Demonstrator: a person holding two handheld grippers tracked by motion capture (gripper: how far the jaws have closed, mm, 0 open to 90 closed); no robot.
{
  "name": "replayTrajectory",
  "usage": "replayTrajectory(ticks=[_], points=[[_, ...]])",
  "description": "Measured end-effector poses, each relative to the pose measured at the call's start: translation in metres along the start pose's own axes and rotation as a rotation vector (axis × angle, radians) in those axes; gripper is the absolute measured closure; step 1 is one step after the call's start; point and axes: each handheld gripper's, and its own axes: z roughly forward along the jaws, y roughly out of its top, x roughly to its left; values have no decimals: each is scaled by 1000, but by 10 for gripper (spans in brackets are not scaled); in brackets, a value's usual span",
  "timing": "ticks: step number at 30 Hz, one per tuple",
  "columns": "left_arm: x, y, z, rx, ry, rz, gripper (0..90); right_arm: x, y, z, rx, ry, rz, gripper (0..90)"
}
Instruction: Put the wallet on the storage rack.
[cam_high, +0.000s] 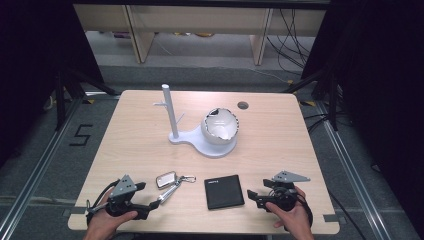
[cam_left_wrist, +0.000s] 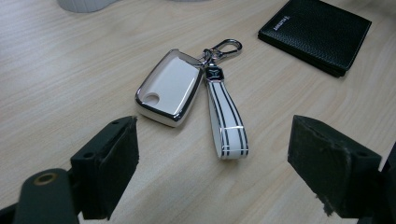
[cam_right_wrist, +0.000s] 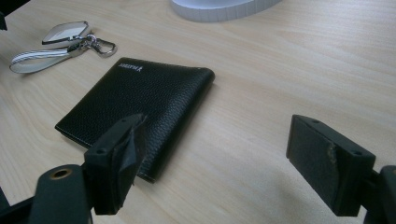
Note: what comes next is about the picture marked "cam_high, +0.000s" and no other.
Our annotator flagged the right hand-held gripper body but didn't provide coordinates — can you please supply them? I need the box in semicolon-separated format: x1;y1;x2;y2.
265;170;312;212

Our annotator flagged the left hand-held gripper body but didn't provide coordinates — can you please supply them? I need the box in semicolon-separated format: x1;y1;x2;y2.
105;174;139;218

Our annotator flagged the silver car key with keyring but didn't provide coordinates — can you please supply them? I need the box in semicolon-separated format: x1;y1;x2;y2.
155;170;198;205

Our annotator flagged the person's right hand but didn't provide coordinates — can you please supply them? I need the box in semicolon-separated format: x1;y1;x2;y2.
265;185;315;238

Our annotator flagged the person's left hand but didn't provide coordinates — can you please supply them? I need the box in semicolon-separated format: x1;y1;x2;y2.
84;199;139;238

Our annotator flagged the white eggshell-shaped bowl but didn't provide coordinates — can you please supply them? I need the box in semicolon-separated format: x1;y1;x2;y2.
200;106;241;146

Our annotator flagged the white stand with pole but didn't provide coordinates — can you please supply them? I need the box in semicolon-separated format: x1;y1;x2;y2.
152;83;239;159

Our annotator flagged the black metal stand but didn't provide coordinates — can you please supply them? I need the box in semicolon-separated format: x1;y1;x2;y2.
282;64;344;132
53;64;122;132

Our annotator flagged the dark curtain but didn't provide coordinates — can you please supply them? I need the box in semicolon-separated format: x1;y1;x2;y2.
301;0;424;231
0;0;105;168

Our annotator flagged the light wooden shelf unit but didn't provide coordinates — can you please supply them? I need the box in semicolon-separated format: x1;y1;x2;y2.
73;3;328;66

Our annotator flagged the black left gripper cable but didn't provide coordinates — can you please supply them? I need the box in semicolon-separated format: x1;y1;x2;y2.
85;179;121;225

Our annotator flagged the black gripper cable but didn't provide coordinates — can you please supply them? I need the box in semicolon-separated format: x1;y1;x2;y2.
85;179;121;225
283;186;314;232

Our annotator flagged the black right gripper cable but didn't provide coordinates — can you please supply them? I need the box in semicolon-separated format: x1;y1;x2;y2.
283;186;314;232

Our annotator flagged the black floor cable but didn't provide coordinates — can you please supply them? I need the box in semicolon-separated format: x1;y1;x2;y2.
327;190;369;240

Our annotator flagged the aluminium floor rail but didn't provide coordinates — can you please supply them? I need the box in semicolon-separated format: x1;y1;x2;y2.
0;96;84;240
314;99;394;240

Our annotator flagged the white floor cable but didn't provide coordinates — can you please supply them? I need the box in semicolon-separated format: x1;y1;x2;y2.
246;67;292;84

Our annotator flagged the bundle of black cables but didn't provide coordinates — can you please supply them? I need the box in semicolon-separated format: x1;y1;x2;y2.
265;8;316;76

